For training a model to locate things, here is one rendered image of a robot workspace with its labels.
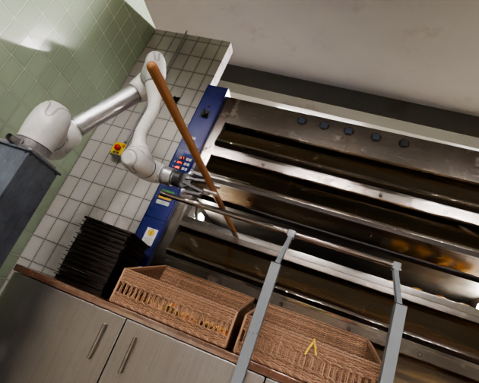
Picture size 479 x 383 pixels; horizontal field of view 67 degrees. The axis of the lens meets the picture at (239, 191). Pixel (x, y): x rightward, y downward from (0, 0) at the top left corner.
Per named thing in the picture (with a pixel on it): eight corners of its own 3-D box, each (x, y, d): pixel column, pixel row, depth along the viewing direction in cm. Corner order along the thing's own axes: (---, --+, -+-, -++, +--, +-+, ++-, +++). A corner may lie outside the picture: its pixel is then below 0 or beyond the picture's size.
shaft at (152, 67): (152, 68, 95) (157, 59, 96) (143, 66, 95) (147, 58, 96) (241, 247, 249) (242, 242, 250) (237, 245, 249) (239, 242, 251)
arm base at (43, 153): (-12, 134, 145) (-5, 122, 147) (23, 160, 165) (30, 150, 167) (23, 145, 140) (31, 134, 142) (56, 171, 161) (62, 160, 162)
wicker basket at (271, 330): (245, 352, 185) (263, 300, 195) (357, 399, 170) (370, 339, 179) (229, 351, 142) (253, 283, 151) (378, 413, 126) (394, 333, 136)
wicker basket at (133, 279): (144, 311, 200) (165, 264, 209) (239, 349, 187) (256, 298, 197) (106, 300, 156) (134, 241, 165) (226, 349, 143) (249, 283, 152)
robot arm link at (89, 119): (20, 131, 165) (28, 146, 185) (44, 158, 166) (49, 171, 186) (153, 58, 197) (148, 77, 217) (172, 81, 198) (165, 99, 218)
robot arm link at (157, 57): (169, 80, 184) (165, 93, 197) (169, 49, 188) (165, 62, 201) (143, 76, 180) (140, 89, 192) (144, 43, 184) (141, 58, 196)
